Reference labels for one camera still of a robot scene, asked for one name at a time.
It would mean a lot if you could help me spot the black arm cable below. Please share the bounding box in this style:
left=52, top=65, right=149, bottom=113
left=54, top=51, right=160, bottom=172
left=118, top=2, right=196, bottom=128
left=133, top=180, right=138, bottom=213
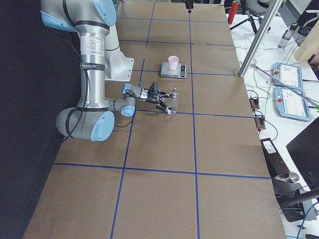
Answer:
left=59, top=34, right=140, bottom=144

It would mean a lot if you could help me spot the black clamp stand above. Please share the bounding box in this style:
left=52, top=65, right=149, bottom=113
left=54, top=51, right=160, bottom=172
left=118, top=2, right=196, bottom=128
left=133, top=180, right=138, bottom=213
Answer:
left=272, top=172, right=319, bottom=222

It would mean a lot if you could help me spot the black monitor corner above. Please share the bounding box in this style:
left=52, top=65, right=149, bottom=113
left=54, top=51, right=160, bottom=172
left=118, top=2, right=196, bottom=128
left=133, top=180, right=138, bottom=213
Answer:
left=286, top=118, right=319, bottom=189

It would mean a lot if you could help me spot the aluminium frame post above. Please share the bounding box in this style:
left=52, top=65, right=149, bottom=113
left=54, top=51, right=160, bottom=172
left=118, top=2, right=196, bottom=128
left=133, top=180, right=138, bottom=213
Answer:
left=238, top=0, right=284, bottom=78

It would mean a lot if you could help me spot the black camera tripod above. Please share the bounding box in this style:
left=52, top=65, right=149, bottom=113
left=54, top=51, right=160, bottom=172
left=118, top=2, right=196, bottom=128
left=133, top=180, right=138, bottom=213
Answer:
left=229, top=11, right=262, bottom=34

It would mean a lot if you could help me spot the clear glass sauce bottle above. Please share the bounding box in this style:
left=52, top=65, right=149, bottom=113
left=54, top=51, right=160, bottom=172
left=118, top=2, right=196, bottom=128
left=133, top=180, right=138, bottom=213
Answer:
left=167, top=87, right=179, bottom=116

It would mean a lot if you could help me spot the black box with label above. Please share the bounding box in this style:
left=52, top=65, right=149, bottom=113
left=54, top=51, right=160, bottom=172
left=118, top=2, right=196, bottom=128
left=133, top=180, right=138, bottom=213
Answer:
left=260, top=138, right=289, bottom=178

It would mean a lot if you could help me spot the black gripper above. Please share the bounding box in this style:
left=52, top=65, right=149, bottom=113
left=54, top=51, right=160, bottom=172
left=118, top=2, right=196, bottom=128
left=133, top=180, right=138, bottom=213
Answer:
left=146, top=89, right=172, bottom=112

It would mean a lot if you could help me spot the lower orange connector box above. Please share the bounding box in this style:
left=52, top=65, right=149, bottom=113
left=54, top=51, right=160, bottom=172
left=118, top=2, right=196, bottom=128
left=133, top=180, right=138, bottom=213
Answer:
left=255, top=116, right=266, bottom=131

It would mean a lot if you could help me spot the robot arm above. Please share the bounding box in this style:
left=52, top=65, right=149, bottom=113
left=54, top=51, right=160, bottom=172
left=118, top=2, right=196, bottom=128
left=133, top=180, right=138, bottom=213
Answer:
left=41, top=0, right=168, bottom=141

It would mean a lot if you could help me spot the upper teach pendant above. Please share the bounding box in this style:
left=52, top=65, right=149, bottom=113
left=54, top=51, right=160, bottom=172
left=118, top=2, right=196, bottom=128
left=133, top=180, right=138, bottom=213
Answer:
left=272, top=62, right=303, bottom=90

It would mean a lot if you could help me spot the silver digital kitchen scale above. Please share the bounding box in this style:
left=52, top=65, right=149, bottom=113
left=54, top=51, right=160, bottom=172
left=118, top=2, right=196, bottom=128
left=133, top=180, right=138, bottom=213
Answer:
left=160, top=62, right=188, bottom=79

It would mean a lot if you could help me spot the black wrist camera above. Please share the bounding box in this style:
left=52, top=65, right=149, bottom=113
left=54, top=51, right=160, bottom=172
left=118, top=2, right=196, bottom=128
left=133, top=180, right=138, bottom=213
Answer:
left=149, top=82, right=159, bottom=94

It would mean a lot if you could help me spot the upper orange connector box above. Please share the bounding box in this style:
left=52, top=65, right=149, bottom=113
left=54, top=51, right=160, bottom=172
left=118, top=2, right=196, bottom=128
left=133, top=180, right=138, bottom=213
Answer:
left=249, top=98, right=260, bottom=111

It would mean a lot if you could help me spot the teach pendant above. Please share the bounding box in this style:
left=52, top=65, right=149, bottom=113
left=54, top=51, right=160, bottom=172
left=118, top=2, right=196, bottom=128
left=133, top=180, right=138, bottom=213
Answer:
left=274, top=87, right=312, bottom=121
left=272, top=62, right=303, bottom=90

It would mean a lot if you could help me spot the lower teach pendant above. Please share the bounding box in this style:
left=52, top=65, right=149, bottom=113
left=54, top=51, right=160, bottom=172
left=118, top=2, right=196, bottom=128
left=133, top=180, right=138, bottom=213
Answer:
left=274, top=87, right=312, bottom=121

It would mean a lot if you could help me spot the red cylinder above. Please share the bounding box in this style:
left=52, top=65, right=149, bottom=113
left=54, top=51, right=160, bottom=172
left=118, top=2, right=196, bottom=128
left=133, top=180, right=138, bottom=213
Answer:
left=227, top=0, right=239, bottom=24

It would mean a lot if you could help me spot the black overhead camera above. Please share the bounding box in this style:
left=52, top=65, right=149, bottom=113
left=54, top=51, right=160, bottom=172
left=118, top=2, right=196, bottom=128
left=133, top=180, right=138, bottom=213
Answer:
left=184, top=0, right=193, bottom=13

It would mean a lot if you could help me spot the orange connector box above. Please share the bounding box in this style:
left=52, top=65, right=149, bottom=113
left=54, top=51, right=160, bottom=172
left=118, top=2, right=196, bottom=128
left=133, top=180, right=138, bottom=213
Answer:
left=255, top=116, right=266, bottom=131
left=249, top=98, right=260, bottom=111

